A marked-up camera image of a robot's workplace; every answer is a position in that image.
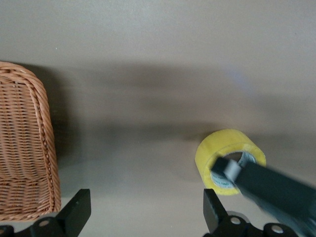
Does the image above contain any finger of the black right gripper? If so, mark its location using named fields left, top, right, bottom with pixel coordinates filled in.
left=211, top=157, right=316, bottom=237

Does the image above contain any yellow tape roll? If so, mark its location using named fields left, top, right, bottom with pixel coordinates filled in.
left=195, top=128, right=267, bottom=196

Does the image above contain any brown wicker basket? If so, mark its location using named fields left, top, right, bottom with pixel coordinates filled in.
left=0, top=61, right=62, bottom=222

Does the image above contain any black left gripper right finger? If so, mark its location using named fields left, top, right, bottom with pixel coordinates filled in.
left=202, top=188, right=301, bottom=237

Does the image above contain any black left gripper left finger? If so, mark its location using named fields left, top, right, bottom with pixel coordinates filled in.
left=0, top=189, right=92, bottom=237

